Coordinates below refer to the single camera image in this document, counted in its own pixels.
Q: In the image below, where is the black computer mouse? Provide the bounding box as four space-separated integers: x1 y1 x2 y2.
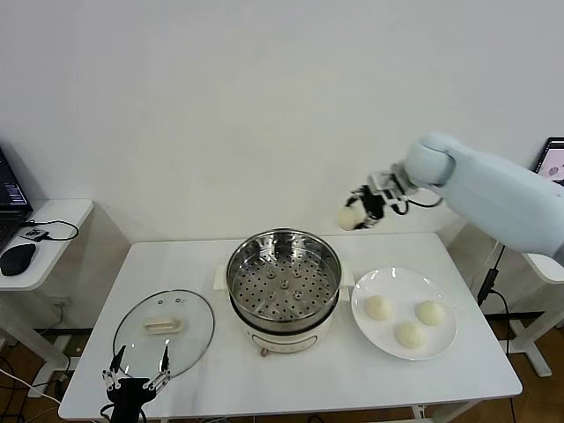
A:
0 242 39 278

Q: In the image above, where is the white side desk with label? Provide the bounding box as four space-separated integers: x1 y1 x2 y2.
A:
510 253 564 379

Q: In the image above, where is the round glass pot lid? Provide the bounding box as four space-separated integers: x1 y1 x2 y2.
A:
113 289 216 382

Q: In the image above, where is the cream electric cooker base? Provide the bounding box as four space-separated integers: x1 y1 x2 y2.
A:
228 290 340 357

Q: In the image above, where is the grey laptop with bright windows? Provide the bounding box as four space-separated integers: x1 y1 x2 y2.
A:
531 136 564 186

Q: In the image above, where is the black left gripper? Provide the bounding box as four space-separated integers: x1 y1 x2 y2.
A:
101 343 172 423

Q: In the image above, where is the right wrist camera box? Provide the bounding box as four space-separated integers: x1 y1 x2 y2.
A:
382 188 409 215

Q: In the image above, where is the white side desk with mouse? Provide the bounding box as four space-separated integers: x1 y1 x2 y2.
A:
0 198 96 384

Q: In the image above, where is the white steamed baozi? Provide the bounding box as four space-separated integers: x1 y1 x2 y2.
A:
337 204 366 232
414 300 448 327
394 322 428 350
365 294 393 322

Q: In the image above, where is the white floor cable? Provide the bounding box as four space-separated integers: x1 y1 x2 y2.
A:
0 367 63 404

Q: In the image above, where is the black hub cable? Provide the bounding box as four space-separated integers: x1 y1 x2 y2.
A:
19 219 80 242

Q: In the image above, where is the white rectangular work table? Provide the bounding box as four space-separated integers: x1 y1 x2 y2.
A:
59 232 524 423

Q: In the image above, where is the black laptop with dark screen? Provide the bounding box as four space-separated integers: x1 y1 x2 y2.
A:
0 145 35 256

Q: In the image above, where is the stainless perforated steamer basket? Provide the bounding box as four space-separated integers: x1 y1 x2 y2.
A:
212 227 356 323

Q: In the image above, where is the small black usb hub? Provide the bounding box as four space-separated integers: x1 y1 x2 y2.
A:
19 226 49 242

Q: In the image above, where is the round white plate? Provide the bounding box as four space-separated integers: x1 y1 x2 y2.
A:
351 266 458 362

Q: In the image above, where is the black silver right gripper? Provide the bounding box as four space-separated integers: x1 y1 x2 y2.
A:
344 163 412 230

